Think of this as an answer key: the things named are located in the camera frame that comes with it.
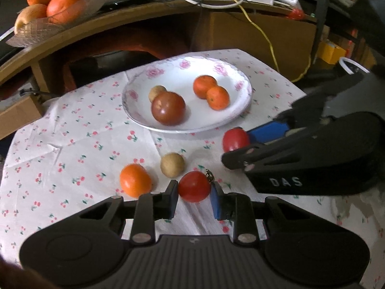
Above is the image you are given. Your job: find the small brown kiwi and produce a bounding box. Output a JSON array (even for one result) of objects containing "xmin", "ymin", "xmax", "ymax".
[{"xmin": 148, "ymin": 85, "xmax": 167, "ymax": 103}]

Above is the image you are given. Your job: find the white floral plate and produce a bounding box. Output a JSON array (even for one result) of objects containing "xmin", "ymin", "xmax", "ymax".
[{"xmin": 122, "ymin": 55, "xmax": 252, "ymax": 132}]

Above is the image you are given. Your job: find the black metal shelf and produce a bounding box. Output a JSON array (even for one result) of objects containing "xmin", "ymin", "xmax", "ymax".
[{"xmin": 310, "ymin": 0, "xmax": 385, "ymax": 76}]

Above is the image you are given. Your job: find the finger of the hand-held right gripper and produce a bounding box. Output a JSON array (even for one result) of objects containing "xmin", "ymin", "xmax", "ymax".
[
  {"xmin": 221, "ymin": 140, "xmax": 304, "ymax": 173},
  {"xmin": 247, "ymin": 72, "xmax": 365, "ymax": 143}
]

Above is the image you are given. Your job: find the wooden television stand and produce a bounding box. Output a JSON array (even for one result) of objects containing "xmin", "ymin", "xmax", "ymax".
[{"xmin": 0, "ymin": 0, "xmax": 330, "ymax": 140}]

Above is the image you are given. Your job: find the yellow apple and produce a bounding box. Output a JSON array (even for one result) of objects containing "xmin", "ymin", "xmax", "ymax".
[{"xmin": 14, "ymin": 4, "xmax": 48, "ymax": 35}]

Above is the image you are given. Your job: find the cherry print tablecloth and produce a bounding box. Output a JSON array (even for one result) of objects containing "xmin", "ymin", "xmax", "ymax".
[{"xmin": 0, "ymin": 48, "xmax": 385, "ymax": 289}]

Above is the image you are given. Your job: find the brown glass fruit bowl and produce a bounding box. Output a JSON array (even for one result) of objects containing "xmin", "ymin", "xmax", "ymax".
[{"xmin": 5, "ymin": 0, "xmax": 104, "ymax": 48}]

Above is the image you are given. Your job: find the yellow box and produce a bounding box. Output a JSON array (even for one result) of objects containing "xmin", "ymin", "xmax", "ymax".
[{"xmin": 317, "ymin": 40, "xmax": 347, "ymax": 64}]

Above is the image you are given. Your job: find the brown kiwi left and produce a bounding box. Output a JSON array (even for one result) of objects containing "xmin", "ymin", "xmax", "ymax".
[{"xmin": 160, "ymin": 152, "xmax": 185, "ymax": 177}]

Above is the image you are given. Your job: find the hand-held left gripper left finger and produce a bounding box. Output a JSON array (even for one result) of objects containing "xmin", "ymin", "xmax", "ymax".
[{"xmin": 79, "ymin": 180, "xmax": 180, "ymax": 245}]

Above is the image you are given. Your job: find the orange mandarin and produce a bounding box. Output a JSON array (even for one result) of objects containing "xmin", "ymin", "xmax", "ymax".
[
  {"xmin": 206, "ymin": 85, "xmax": 230, "ymax": 111},
  {"xmin": 193, "ymin": 75, "xmax": 218, "ymax": 99},
  {"xmin": 120, "ymin": 164, "xmax": 152, "ymax": 198}
]

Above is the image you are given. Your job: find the white plastic loop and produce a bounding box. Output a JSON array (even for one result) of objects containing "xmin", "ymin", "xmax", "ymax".
[{"xmin": 338, "ymin": 57, "xmax": 370, "ymax": 75}]

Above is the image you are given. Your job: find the yellow cable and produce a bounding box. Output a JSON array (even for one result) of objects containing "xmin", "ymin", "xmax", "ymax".
[{"xmin": 111, "ymin": 0, "xmax": 312, "ymax": 82}]

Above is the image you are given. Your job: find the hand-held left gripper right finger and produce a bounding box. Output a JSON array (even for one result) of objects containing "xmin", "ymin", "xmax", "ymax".
[{"xmin": 210, "ymin": 184, "xmax": 316, "ymax": 245}]

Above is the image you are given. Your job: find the small red object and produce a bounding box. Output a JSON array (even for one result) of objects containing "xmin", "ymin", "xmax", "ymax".
[{"xmin": 288, "ymin": 7, "xmax": 306, "ymax": 20}]

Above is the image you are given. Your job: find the white cable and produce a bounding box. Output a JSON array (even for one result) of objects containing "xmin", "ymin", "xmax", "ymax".
[{"xmin": 162, "ymin": 0, "xmax": 245, "ymax": 9}]

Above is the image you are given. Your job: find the small red tomato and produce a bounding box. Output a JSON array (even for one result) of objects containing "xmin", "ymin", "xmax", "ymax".
[
  {"xmin": 178, "ymin": 169, "xmax": 215, "ymax": 203},
  {"xmin": 223, "ymin": 128, "xmax": 251, "ymax": 153}
]

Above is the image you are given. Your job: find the large red apple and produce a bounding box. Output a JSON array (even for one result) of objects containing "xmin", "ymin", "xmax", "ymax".
[{"xmin": 151, "ymin": 91, "xmax": 186, "ymax": 126}]

